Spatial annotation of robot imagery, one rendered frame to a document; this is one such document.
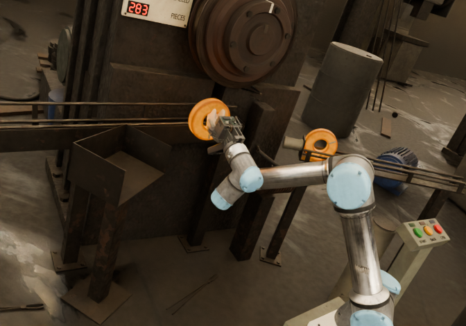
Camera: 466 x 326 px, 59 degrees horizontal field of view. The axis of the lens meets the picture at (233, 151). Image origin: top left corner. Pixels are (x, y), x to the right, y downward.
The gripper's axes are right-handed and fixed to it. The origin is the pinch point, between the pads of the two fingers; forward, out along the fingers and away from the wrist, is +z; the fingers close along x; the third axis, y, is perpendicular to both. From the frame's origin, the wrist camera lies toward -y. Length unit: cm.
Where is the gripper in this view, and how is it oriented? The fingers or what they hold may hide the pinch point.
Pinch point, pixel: (211, 114)
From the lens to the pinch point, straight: 148.6
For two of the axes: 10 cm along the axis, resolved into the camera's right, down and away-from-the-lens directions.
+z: -3.9, -7.2, 5.8
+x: -8.4, 0.1, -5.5
